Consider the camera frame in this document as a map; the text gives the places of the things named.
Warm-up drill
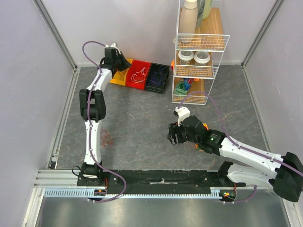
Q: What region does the white wire shelf rack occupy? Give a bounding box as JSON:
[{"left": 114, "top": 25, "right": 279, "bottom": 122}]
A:
[{"left": 171, "top": 0, "right": 230, "bottom": 105}]

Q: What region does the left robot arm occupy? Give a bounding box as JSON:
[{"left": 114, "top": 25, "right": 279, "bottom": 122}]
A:
[{"left": 77, "top": 44, "right": 131, "bottom": 187}]

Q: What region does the orange green sponge pack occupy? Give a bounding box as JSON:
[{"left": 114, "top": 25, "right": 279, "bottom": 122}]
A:
[{"left": 195, "top": 123, "right": 209, "bottom": 151}]

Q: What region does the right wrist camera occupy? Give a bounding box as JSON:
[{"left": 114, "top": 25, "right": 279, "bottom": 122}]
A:
[{"left": 175, "top": 106, "right": 190, "bottom": 126}]

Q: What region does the yellow storage bin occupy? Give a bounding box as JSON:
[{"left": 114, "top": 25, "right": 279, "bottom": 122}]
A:
[{"left": 109, "top": 67, "right": 131, "bottom": 87}]

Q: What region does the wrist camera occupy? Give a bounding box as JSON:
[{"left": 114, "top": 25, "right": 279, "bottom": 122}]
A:
[
  {"left": 175, "top": 106, "right": 190, "bottom": 126},
  {"left": 105, "top": 43, "right": 121, "bottom": 54}
]

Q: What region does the black storage bin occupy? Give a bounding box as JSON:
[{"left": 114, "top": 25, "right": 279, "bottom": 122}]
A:
[{"left": 145, "top": 63, "right": 170, "bottom": 94}]

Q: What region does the left paper cup with lid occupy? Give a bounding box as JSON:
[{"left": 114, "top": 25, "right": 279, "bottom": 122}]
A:
[{"left": 178, "top": 50, "right": 194, "bottom": 65}]

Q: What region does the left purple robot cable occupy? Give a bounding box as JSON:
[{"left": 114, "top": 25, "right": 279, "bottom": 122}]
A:
[{"left": 82, "top": 41, "right": 127, "bottom": 203}]

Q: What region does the blue red packet on shelf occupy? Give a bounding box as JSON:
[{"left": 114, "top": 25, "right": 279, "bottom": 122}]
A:
[{"left": 184, "top": 78, "right": 199, "bottom": 86}]

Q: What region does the red storage bin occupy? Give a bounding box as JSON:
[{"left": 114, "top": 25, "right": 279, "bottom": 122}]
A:
[{"left": 125, "top": 60, "right": 151, "bottom": 90}]

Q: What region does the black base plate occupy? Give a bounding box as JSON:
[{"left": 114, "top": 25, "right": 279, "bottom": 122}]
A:
[{"left": 77, "top": 169, "right": 246, "bottom": 195}]

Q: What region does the beige bottle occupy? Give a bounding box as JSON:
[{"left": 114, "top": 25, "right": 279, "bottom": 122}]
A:
[{"left": 178, "top": 0, "right": 198, "bottom": 44}]

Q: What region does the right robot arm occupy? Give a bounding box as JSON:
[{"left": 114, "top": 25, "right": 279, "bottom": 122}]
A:
[{"left": 168, "top": 116, "right": 303, "bottom": 202}]

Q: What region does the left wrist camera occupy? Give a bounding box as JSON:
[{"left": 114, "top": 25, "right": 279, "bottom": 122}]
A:
[{"left": 105, "top": 43, "right": 121, "bottom": 54}]

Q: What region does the grey-green bottle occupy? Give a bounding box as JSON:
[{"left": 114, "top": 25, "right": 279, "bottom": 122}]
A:
[{"left": 196, "top": 0, "right": 206, "bottom": 28}]

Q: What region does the light green bottle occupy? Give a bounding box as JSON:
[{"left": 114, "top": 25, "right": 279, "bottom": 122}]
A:
[{"left": 202, "top": 0, "right": 213, "bottom": 19}]

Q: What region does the slotted cable duct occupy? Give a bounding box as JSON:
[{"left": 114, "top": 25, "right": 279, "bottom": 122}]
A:
[{"left": 44, "top": 188, "right": 223, "bottom": 199}]

